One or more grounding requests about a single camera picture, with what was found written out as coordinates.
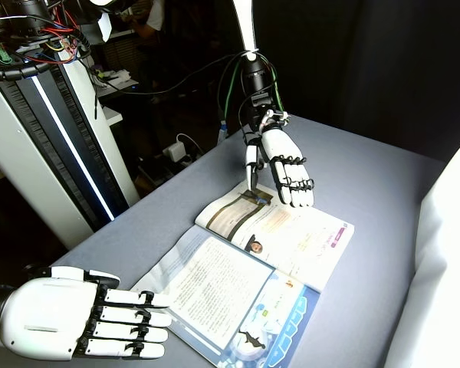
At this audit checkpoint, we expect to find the black backdrop curtain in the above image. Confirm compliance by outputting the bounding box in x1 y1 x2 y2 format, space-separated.
252 0 460 162

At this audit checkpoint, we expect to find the white power adapter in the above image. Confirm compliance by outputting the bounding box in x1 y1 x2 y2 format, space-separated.
166 141 192 163

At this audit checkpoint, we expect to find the coloured wire bundle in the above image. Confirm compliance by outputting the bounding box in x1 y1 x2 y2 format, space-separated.
0 7 81 66

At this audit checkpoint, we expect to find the picture book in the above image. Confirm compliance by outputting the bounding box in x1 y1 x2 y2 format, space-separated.
130 179 356 368

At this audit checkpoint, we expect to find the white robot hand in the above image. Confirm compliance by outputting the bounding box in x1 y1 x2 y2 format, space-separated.
243 128 316 209
0 264 173 362

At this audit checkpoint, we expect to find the white robot body column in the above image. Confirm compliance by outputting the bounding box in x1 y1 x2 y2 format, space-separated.
0 57 141 250

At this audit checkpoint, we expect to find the long black cable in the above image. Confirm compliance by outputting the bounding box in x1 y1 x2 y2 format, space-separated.
94 52 247 120

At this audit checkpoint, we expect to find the grey table cloth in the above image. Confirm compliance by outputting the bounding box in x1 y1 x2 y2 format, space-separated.
49 114 449 368

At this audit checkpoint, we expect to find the green cable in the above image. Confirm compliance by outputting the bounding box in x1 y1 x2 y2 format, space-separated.
222 57 243 124

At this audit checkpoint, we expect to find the person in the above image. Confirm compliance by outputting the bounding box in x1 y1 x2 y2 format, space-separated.
132 0 166 39

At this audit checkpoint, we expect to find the white adapter cable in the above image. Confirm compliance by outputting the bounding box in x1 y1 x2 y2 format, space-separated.
176 132 205 155

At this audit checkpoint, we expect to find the white paper tag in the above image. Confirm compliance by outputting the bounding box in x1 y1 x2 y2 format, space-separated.
97 11 113 43

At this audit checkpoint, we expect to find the black corrugated cable conduit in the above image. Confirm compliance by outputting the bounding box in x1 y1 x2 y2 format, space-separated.
0 22 92 82

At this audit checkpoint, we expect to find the white curtain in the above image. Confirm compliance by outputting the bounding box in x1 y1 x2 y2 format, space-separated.
383 128 460 368

